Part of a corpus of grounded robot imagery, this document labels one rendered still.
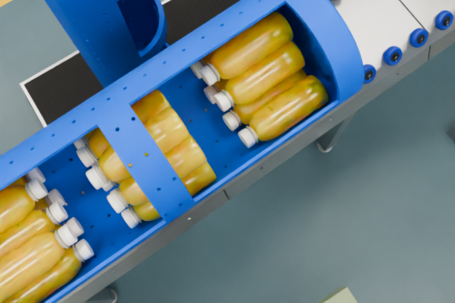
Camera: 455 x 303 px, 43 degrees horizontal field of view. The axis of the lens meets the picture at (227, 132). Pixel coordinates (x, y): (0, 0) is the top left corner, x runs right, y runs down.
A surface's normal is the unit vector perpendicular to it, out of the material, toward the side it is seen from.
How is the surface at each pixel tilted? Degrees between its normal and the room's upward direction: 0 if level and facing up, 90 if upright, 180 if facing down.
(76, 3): 90
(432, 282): 0
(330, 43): 26
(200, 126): 7
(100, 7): 90
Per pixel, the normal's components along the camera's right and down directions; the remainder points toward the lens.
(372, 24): -0.02, -0.25
